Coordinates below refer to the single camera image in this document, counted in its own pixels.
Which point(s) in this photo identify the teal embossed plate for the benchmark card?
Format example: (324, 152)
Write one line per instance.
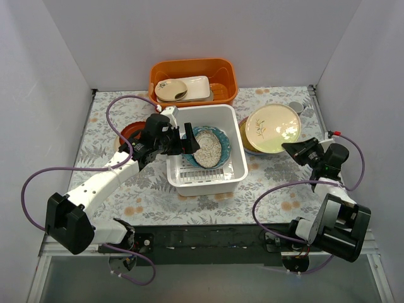
(225, 143)

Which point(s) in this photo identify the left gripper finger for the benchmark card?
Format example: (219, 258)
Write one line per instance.
(189, 132)
(189, 146)

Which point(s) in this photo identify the floral table mat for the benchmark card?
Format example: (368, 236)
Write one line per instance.
(273, 191)

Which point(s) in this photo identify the cream rectangular tray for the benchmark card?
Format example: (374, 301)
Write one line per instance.
(198, 88)

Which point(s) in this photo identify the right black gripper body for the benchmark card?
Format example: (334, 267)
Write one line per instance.
(307, 153)

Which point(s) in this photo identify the grey ceramic cup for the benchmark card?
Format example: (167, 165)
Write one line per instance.
(297, 107)

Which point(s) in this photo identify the orange plastic bin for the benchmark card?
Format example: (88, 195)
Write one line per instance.
(220, 73)

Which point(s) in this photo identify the light blue plate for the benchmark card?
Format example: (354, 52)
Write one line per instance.
(116, 144)

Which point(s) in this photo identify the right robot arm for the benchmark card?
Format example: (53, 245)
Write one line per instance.
(340, 225)

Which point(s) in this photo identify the cream round floral dish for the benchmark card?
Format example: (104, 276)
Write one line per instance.
(170, 90)

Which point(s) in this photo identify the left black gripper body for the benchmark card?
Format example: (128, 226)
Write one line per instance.
(182, 142)

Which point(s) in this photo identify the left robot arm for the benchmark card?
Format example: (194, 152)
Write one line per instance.
(69, 216)

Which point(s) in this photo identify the red brown plate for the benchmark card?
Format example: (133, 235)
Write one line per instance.
(132, 128)

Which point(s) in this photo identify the white plastic bin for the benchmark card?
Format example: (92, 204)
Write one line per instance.
(190, 180)

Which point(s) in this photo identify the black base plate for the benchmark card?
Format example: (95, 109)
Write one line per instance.
(205, 244)

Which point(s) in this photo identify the cream plate with sprig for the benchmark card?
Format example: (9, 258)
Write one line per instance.
(268, 127)

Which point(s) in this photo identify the speckled beige plate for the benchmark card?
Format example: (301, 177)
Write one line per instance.
(210, 150)

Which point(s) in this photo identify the blue plate under cream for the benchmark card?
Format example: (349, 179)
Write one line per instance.
(253, 152)

